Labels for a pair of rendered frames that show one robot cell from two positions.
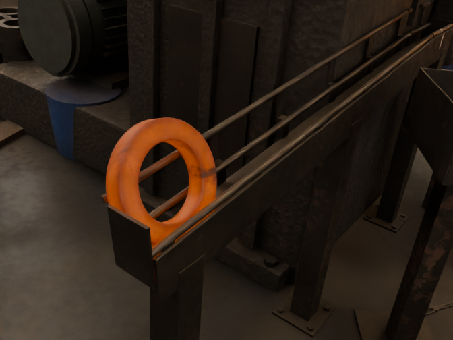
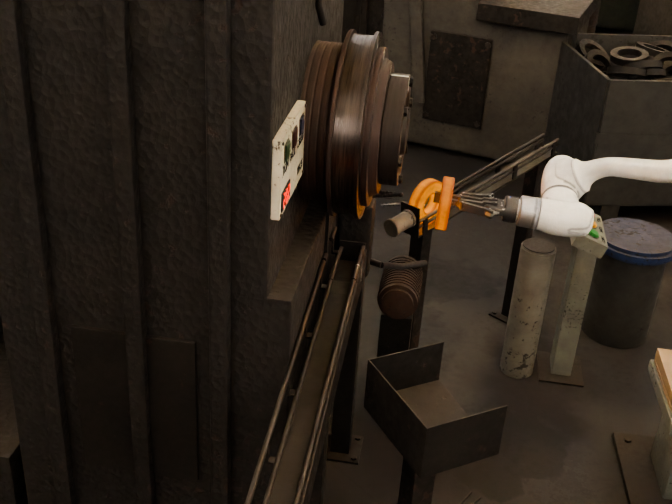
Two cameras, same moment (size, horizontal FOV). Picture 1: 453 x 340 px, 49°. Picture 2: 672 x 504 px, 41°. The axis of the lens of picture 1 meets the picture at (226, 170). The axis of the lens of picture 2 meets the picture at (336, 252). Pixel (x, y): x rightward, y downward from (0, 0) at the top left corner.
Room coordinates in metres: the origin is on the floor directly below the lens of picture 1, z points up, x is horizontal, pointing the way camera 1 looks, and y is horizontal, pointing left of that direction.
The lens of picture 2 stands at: (-0.40, 0.46, 1.91)
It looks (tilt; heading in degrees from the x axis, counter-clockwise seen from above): 28 degrees down; 333
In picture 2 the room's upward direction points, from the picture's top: 4 degrees clockwise
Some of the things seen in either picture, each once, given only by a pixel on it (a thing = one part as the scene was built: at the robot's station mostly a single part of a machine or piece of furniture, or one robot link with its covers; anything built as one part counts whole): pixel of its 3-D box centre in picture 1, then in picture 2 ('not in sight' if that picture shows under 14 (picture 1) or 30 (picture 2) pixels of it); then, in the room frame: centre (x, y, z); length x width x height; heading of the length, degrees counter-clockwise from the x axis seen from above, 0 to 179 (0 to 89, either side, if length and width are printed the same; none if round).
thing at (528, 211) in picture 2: not in sight; (526, 211); (1.39, -1.07, 0.83); 0.09 x 0.06 x 0.09; 145
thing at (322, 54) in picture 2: not in sight; (326, 122); (1.53, -0.49, 1.12); 0.47 x 0.10 x 0.47; 145
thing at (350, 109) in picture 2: not in sight; (358, 125); (1.48, -0.56, 1.11); 0.47 x 0.06 x 0.47; 145
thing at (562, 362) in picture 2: not in sight; (574, 298); (1.62, -1.55, 0.31); 0.24 x 0.16 x 0.62; 145
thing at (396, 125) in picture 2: not in sight; (396, 129); (1.43, -0.64, 1.11); 0.28 x 0.06 x 0.28; 145
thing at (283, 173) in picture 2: not in sight; (289, 158); (1.27, -0.28, 1.15); 0.26 x 0.02 x 0.18; 145
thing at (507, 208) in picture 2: not in sight; (501, 207); (1.44, -1.01, 0.83); 0.09 x 0.08 x 0.07; 55
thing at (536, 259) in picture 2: not in sight; (527, 309); (1.68, -1.40, 0.26); 0.12 x 0.12 x 0.52
